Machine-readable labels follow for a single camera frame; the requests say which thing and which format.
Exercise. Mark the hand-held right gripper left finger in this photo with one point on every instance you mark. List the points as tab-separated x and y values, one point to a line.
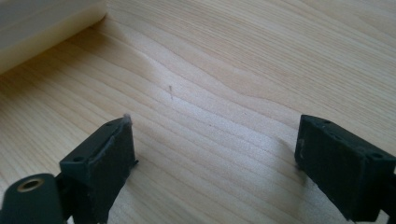
102	168

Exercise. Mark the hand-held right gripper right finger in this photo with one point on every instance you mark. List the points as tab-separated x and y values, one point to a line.
339	168

